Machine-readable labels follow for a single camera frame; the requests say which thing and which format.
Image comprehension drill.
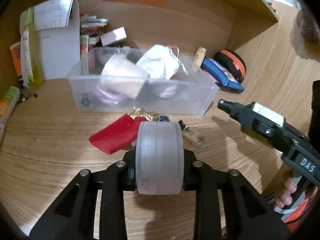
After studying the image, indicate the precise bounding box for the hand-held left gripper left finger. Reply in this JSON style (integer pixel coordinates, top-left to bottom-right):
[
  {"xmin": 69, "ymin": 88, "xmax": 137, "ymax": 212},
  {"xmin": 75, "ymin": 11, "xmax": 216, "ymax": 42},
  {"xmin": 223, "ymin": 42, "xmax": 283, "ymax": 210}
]
[{"xmin": 29, "ymin": 151, "xmax": 137, "ymax": 240}]

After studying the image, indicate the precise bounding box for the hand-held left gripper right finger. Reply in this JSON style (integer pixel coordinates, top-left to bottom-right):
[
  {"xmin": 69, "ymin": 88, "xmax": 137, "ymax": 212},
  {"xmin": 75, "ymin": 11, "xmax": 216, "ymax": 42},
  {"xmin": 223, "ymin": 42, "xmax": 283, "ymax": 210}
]
[{"xmin": 182, "ymin": 148, "xmax": 292, "ymax": 240}]

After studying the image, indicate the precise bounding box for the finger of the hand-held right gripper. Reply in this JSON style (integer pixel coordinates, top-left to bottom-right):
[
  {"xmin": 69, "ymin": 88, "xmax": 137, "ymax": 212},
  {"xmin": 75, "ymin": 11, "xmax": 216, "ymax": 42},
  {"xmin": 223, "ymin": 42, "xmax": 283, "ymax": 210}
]
[{"xmin": 217, "ymin": 99, "xmax": 255, "ymax": 128}]

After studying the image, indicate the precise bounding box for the translucent white tape roll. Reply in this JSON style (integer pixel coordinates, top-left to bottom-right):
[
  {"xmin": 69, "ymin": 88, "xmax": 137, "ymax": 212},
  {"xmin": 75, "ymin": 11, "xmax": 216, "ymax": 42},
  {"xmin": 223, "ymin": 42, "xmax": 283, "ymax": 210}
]
[{"xmin": 135, "ymin": 121, "xmax": 185, "ymax": 196}]

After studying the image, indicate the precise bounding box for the clear plastic storage box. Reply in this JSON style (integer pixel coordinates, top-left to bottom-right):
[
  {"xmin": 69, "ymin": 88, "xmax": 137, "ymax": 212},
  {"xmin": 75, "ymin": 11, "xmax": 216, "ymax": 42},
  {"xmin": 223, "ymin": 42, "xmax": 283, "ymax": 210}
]
[{"xmin": 65, "ymin": 46, "xmax": 219, "ymax": 117}]

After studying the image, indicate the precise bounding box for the pale pink ribbed round case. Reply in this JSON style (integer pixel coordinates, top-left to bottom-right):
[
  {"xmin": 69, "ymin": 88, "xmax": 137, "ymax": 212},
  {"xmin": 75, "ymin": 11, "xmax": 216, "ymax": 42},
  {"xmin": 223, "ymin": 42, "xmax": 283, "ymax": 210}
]
[{"xmin": 94, "ymin": 85, "xmax": 125, "ymax": 105}]

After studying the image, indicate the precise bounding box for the white face mask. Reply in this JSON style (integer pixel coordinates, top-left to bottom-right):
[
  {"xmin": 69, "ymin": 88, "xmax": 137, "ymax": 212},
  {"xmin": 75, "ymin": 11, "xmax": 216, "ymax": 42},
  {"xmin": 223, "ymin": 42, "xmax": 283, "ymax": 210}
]
[{"xmin": 136, "ymin": 44, "xmax": 188, "ymax": 79}]

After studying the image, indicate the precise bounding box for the white frosted cup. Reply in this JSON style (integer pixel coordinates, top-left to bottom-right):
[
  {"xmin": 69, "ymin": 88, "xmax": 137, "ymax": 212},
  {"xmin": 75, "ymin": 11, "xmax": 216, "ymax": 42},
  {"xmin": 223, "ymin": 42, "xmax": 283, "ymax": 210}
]
[{"xmin": 100, "ymin": 54, "xmax": 148, "ymax": 99}]

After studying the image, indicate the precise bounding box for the wooden desktop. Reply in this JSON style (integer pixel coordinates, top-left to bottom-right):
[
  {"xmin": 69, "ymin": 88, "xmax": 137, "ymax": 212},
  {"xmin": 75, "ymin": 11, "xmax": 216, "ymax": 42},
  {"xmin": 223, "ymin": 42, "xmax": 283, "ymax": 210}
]
[{"xmin": 0, "ymin": 40, "xmax": 310, "ymax": 240}]

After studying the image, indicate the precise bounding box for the person's right hand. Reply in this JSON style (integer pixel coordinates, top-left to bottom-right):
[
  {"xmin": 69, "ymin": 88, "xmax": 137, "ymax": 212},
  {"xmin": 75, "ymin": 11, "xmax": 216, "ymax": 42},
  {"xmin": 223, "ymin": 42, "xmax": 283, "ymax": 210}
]
[{"xmin": 274, "ymin": 177, "xmax": 298, "ymax": 209}]

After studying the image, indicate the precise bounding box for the blue zip pouch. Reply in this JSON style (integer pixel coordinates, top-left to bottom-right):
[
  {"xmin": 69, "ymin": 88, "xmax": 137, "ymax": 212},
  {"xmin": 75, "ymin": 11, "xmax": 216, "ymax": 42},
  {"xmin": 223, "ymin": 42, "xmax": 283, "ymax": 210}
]
[{"xmin": 201, "ymin": 57, "xmax": 245, "ymax": 92}]

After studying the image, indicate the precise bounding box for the small clear plastic piece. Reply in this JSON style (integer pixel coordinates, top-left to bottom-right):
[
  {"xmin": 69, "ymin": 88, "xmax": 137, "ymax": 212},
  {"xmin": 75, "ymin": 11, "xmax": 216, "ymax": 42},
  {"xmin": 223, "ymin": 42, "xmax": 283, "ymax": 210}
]
[{"xmin": 182, "ymin": 127, "xmax": 205, "ymax": 146}]

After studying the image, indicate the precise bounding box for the red pouch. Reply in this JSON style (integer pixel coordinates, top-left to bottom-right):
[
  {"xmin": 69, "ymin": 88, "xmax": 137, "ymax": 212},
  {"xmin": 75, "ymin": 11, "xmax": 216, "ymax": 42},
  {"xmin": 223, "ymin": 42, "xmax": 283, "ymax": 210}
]
[{"xmin": 89, "ymin": 114, "xmax": 140, "ymax": 155}]

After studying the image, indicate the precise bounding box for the black and orange round case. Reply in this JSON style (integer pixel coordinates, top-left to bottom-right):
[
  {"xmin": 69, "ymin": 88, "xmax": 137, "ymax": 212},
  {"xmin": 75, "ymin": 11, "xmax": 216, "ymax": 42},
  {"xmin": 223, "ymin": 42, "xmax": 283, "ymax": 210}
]
[{"xmin": 213, "ymin": 49, "xmax": 247, "ymax": 83}]

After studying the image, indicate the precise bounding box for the cream yellow stick tube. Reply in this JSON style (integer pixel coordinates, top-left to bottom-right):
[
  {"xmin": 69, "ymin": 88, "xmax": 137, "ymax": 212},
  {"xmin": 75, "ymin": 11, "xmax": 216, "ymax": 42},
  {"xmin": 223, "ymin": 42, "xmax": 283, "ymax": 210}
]
[{"xmin": 192, "ymin": 47, "xmax": 207, "ymax": 72}]

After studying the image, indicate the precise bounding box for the small black round device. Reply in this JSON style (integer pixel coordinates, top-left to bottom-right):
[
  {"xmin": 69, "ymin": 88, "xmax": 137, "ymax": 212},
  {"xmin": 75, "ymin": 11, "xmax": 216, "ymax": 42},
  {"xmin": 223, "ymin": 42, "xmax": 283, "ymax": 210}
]
[{"xmin": 79, "ymin": 92, "xmax": 95, "ymax": 110}]

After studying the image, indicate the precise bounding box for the fruit print carton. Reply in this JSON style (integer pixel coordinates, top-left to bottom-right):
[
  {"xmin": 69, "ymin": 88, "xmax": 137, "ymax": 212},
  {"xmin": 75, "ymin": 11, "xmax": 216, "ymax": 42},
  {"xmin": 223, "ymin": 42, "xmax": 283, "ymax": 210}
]
[{"xmin": 79, "ymin": 34, "xmax": 90, "ymax": 75}]

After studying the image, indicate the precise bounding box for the orange and green tube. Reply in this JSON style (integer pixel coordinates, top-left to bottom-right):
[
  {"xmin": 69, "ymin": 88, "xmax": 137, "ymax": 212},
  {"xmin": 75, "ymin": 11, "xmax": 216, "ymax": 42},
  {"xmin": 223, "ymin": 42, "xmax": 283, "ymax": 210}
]
[{"xmin": 0, "ymin": 86, "xmax": 20, "ymax": 120}]

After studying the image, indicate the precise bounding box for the small pink box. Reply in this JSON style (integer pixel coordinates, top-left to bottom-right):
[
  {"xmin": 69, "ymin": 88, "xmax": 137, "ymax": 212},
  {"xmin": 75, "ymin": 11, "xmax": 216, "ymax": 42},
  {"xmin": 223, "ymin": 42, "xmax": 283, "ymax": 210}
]
[{"xmin": 100, "ymin": 27, "xmax": 127, "ymax": 47}]

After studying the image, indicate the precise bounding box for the green and white tall packet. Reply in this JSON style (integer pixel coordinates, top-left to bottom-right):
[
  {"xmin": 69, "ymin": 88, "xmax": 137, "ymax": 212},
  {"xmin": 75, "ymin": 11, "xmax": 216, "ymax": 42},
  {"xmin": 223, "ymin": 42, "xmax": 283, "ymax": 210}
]
[{"xmin": 19, "ymin": 7, "xmax": 43, "ymax": 88}]

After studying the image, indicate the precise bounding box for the white tube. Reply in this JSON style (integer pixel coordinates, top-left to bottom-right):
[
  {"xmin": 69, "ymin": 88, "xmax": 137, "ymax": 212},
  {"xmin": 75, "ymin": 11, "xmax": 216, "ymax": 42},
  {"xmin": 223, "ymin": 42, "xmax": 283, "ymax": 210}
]
[{"xmin": 20, "ymin": 29, "xmax": 32, "ymax": 85}]

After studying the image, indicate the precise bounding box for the pile of pens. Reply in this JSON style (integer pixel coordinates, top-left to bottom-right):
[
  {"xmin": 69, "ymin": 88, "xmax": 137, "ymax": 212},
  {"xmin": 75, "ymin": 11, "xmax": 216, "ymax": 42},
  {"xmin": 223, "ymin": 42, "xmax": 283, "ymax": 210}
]
[{"xmin": 79, "ymin": 14, "xmax": 109, "ymax": 33}]

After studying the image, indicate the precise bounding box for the orange packet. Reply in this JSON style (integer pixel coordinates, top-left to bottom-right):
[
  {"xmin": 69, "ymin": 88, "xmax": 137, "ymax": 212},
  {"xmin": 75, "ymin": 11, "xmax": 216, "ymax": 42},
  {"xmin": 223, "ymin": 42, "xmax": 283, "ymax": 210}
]
[{"xmin": 10, "ymin": 41, "xmax": 25, "ymax": 85}]

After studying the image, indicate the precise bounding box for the white paper receipt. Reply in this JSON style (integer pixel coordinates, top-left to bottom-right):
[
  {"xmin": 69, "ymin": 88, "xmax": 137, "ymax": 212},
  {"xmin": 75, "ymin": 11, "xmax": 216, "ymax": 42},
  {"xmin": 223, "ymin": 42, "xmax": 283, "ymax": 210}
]
[{"xmin": 34, "ymin": 0, "xmax": 75, "ymax": 30}]

